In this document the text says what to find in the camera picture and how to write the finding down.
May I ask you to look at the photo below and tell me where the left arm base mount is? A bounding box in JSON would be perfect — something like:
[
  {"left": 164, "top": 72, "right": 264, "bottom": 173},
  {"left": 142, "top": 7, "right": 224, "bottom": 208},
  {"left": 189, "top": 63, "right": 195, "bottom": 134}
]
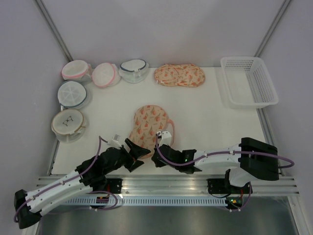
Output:
[{"left": 94, "top": 178, "right": 123, "bottom": 194}]

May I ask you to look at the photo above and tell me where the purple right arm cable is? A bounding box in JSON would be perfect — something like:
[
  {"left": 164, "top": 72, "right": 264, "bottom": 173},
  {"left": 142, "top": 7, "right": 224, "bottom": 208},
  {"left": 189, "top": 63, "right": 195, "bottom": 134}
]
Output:
[{"left": 154, "top": 133, "right": 295, "bottom": 212}]

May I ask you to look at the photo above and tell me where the pink trimmed white mesh bag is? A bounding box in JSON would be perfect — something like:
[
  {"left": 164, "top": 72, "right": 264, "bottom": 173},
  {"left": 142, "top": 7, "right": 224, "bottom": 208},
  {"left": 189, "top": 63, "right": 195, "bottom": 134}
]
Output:
[{"left": 91, "top": 63, "right": 121, "bottom": 88}]

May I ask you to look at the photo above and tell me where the aluminium frame post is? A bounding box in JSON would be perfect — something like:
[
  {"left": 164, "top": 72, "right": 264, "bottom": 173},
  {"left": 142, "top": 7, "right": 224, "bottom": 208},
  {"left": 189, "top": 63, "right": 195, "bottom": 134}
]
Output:
[
  {"left": 33, "top": 0, "right": 73, "bottom": 62},
  {"left": 254, "top": 0, "right": 293, "bottom": 57}
]

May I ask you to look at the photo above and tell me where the blue trimmed round laundry bag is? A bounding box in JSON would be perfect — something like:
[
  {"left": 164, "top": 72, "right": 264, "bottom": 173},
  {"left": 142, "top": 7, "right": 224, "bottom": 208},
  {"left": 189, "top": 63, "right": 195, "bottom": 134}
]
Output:
[{"left": 57, "top": 81, "right": 92, "bottom": 110}]

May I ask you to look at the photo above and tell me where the beige round bag with glasses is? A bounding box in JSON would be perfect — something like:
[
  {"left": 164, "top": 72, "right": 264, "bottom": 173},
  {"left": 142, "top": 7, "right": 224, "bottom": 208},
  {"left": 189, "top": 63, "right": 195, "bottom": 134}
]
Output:
[{"left": 51, "top": 109, "right": 86, "bottom": 143}]

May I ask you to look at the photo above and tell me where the white plastic basket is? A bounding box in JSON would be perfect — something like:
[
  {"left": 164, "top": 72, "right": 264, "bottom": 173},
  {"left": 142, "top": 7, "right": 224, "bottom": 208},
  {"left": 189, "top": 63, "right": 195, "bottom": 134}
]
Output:
[{"left": 221, "top": 56, "right": 279, "bottom": 109}]

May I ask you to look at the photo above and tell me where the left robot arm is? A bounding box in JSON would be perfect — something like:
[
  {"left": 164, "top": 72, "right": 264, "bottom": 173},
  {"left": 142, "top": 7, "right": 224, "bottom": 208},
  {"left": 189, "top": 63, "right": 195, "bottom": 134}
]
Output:
[{"left": 13, "top": 138, "right": 150, "bottom": 229}]

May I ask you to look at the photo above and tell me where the pink trimmed round laundry bag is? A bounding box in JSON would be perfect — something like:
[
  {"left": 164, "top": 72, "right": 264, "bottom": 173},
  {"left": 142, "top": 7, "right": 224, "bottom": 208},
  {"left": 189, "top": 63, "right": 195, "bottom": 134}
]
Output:
[{"left": 61, "top": 60, "right": 92, "bottom": 83}]

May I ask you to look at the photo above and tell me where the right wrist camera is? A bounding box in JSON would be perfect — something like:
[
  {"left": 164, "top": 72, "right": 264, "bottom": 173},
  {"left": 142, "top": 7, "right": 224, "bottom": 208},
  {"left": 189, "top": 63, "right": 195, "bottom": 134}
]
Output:
[{"left": 156, "top": 131, "right": 172, "bottom": 147}]

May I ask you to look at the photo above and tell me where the aluminium frame post left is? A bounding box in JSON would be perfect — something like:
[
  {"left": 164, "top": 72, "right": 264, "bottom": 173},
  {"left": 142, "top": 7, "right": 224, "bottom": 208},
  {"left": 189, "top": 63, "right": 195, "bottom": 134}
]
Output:
[{"left": 33, "top": 0, "right": 73, "bottom": 62}]

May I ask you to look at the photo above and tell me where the aluminium frame post right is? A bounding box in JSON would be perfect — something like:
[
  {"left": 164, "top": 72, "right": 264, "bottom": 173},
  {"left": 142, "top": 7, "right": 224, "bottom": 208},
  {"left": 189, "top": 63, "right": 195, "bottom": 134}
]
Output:
[{"left": 254, "top": 0, "right": 293, "bottom": 57}]

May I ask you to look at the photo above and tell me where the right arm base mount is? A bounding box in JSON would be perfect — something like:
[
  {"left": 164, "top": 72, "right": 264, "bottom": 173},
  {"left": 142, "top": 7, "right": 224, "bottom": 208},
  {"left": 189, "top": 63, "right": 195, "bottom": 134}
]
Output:
[{"left": 207, "top": 179, "right": 250, "bottom": 195}]

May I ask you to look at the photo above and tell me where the white slotted cable duct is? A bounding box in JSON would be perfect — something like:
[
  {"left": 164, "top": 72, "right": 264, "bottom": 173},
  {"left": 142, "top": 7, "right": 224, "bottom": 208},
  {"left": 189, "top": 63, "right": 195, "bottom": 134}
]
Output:
[{"left": 62, "top": 195, "right": 227, "bottom": 207}]

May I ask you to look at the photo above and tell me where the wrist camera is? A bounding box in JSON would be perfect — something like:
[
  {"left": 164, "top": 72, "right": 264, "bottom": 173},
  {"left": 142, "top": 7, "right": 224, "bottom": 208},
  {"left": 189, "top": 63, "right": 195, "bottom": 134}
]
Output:
[
  {"left": 156, "top": 131, "right": 172, "bottom": 147},
  {"left": 109, "top": 134, "right": 122, "bottom": 148}
]

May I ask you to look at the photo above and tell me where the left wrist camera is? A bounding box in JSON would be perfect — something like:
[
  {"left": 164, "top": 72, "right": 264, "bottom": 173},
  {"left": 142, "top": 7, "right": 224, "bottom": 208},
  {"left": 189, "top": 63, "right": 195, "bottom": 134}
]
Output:
[{"left": 109, "top": 134, "right": 122, "bottom": 148}]

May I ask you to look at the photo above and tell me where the navy trimmed white mesh bag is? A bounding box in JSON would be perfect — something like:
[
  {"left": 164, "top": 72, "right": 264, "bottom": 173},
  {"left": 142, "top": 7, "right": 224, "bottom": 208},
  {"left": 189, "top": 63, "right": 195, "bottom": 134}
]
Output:
[{"left": 118, "top": 59, "right": 149, "bottom": 84}]

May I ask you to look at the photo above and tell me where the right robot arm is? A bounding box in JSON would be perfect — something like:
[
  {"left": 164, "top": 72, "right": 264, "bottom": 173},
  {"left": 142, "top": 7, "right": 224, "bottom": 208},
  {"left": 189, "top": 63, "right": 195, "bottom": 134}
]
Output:
[{"left": 152, "top": 137, "right": 279, "bottom": 193}]

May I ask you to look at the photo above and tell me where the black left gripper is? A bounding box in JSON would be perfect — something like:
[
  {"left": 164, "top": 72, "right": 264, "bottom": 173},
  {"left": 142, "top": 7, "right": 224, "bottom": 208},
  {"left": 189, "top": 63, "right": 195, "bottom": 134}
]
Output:
[{"left": 104, "top": 139, "right": 151, "bottom": 175}]

